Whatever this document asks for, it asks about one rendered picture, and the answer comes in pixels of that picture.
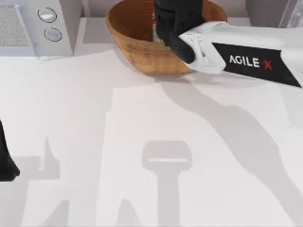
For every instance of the wooden basket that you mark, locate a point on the wooden basket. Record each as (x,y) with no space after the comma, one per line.
(139,50)

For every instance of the round grey microwave knob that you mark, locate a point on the round grey microwave knob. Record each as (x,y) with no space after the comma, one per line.
(47,14)
(53,34)

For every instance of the pale microwave door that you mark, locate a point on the pale microwave door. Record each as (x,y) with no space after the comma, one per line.
(14,26)

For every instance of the small colourful package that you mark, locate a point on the small colourful package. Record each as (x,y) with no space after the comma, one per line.
(155,35)

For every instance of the pale microwave oven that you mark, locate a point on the pale microwave oven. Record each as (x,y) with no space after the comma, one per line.
(65,28)

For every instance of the grey cabinet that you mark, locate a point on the grey cabinet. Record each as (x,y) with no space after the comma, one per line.
(262,11)

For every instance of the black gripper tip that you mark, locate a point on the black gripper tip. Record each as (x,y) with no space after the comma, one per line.
(6,160)

